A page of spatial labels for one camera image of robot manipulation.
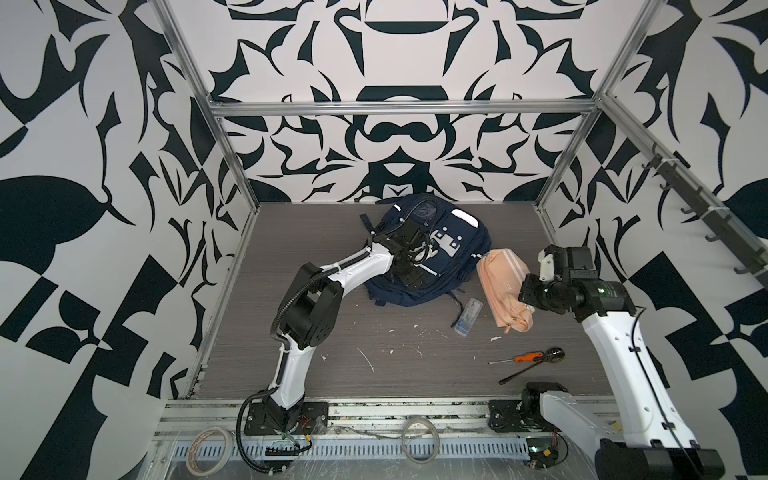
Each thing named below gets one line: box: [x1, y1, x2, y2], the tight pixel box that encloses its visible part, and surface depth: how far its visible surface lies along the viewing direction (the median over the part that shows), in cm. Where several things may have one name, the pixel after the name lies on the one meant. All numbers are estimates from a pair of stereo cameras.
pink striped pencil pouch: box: [476, 248, 533, 334], surface depth 81 cm
